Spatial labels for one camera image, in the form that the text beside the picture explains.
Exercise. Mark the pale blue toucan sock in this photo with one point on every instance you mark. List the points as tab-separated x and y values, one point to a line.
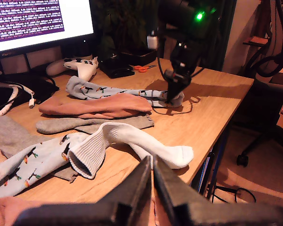
96	90
37	160

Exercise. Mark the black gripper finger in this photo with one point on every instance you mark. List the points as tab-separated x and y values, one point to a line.
182	87
171	89
132	193
172	190

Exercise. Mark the black table leg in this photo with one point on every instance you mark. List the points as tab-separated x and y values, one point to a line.
214	160

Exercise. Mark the green leafy houseplant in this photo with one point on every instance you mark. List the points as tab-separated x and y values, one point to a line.
127	23

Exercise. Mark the white screen monitor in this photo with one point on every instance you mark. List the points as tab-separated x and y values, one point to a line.
73	18

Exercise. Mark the black office chair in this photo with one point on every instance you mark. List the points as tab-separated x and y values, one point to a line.
261	106

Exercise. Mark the white ribbed sock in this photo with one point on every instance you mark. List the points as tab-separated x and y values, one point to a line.
136	139

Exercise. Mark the black fabric pouch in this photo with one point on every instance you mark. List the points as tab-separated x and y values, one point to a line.
42	87

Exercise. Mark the white computer mouse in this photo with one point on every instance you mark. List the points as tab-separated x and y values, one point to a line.
55	68

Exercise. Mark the salmon pink ankle sock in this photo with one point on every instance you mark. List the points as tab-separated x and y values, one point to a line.
2	212
96	106

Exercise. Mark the grey frilled cuff sock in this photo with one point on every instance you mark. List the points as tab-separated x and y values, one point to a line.
11	139
61	124

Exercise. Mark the black plant pot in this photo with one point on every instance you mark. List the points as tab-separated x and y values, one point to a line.
139	57

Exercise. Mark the wooden shelf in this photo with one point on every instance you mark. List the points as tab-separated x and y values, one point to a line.
255	41

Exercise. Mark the white gripper camera box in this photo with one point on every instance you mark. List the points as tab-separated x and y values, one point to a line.
152	42

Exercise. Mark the black leather case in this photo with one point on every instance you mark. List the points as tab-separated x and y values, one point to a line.
115	70

